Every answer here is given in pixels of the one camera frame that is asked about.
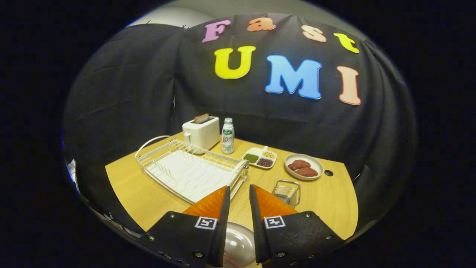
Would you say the white drip tray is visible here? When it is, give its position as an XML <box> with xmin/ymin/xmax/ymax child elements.
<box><xmin>143</xmin><ymin>149</ymin><xmax>242</xmax><ymax>204</ymax></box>

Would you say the white shallow bowl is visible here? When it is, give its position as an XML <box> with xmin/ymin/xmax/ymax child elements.
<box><xmin>284</xmin><ymin>153</ymin><xmax>324</xmax><ymax>181</ymax></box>

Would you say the white wire dish rack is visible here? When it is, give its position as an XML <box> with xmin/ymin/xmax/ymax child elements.
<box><xmin>135</xmin><ymin>135</ymin><xmax>249</xmax><ymax>205</ymax></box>

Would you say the black backdrop cloth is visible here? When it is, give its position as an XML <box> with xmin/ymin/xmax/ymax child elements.
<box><xmin>61</xmin><ymin>13</ymin><xmax>417</xmax><ymax>239</ymax></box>

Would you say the white toaster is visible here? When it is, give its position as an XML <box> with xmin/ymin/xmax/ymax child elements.
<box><xmin>182</xmin><ymin>116</ymin><xmax>221</xmax><ymax>155</ymax></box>

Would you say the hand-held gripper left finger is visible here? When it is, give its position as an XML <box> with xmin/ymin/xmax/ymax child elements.
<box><xmin>138</xmin><ymin>185</ymin><xmax>231</xmax><ymax>268</ymax></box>

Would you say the silver wire basket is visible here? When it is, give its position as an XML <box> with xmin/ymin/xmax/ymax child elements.
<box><xmin>272</xmin><ymin>180</ymin><xmax>301</xmax><ymax>207</ymax></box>

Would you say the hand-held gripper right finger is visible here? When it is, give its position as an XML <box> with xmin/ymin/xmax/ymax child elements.
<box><xmin>249</xmin><ymin>184</ymin><xmax>346</xmax><ymax>268</ymax></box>

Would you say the white bottle with green label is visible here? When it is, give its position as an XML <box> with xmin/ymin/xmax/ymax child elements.
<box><xmin>221</xmin><ymin>118</ymin><xmax>235</xmax><ymax>154</ymax></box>

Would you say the white divided dish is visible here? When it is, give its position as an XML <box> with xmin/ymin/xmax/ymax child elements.
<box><xmin>242</xmin><ymin>146</ymin><xmax>277</xmax><ymax>170</ymax></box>

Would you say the beige round plate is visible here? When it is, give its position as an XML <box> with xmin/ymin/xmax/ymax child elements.
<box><xmin>222</xmin><ymin>221</ymin><xmax>257</xmax><ymax>268</ymax></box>

